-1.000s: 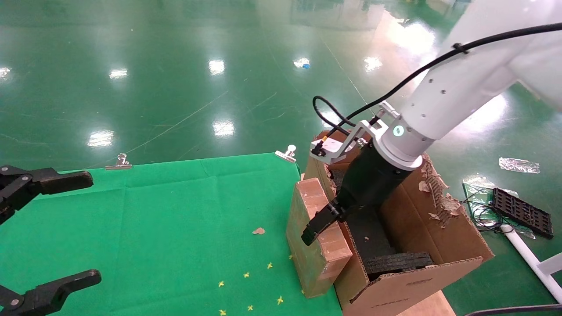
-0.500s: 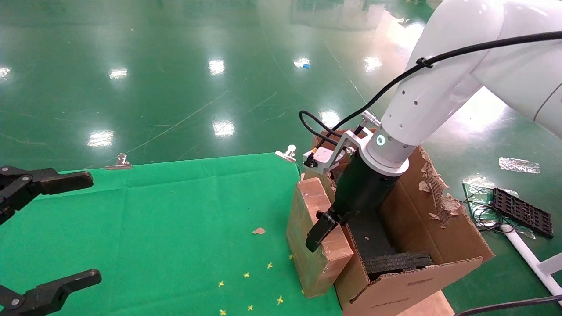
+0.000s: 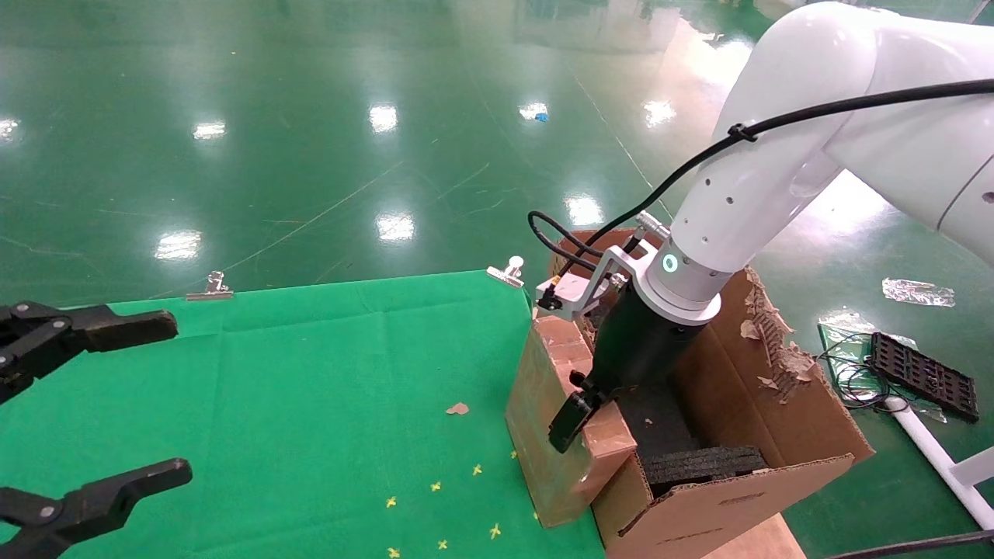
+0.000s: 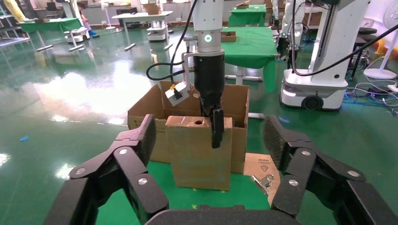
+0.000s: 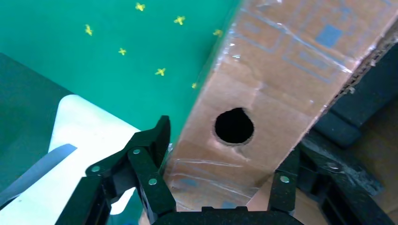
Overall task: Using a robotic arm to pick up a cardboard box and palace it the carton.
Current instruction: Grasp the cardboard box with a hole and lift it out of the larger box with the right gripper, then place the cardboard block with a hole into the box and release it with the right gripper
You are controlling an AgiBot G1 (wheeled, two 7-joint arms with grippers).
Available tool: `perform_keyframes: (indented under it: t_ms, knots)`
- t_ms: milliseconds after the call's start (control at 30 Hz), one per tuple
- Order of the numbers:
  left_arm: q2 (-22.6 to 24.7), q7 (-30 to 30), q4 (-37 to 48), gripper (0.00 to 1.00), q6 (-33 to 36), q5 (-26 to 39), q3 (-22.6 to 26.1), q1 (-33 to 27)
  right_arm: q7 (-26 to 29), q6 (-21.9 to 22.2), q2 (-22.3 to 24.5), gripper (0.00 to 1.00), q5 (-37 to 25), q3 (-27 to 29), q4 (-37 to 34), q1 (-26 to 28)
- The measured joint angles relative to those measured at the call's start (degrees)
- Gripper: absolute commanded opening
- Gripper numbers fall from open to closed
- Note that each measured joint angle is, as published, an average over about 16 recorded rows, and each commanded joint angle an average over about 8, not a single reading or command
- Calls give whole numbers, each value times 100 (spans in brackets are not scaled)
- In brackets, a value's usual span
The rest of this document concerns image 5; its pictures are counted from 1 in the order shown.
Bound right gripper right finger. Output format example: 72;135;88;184
268;146;388;225

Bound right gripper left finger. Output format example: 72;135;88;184
56;115;176;225

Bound small cardboard box with hole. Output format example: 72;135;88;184
164;0;398;212

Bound large open cardboard carton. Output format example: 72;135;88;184
245;22;398;225

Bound green table cloth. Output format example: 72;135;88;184
0;0;244;150

